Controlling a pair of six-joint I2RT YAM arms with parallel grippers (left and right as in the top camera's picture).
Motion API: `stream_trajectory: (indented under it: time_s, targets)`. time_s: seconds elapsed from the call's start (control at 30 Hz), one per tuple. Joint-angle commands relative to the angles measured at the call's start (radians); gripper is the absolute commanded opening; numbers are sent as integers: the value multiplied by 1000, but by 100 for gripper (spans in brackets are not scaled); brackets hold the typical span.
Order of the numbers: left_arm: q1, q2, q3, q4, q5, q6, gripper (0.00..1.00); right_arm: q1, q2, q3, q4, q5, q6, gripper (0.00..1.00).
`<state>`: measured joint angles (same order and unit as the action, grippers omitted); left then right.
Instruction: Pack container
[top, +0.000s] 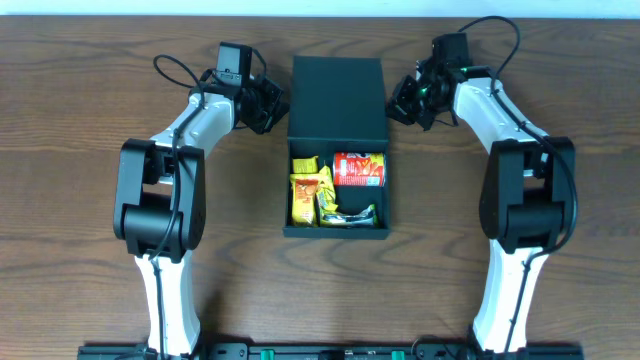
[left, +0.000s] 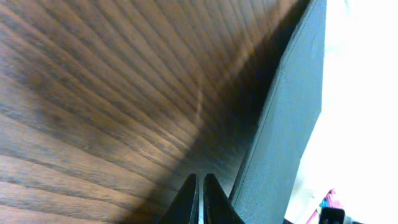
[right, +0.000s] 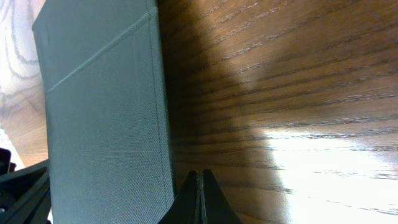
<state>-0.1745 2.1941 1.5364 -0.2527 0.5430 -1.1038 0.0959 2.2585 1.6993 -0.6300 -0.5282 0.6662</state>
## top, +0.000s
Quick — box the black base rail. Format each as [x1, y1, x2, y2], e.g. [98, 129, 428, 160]
[77, 341, 585, 360]

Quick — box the yellow Lemond biscuit packet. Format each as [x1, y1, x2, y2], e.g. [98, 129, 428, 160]
[292, 156, 319, 174]

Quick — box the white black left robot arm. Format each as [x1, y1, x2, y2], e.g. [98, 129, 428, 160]
[113, 42, 289, 359]

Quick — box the red Pringles can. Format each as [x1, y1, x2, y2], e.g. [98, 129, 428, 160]
[333, 152, 386, 187]

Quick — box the black gift box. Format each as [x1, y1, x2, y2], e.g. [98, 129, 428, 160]
[283, 56, 391, 240]

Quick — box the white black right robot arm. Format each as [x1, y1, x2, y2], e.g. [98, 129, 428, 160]
[386, 31, 577, 359]

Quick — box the large yellow snack packet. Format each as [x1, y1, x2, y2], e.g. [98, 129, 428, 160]
[290, 174, 319, 227]

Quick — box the green silver snack packet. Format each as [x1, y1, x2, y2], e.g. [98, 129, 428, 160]
[319, 204, 379, 228]

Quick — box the small yellow snack packet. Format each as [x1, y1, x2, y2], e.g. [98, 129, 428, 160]
[316, 166, 338, 212]

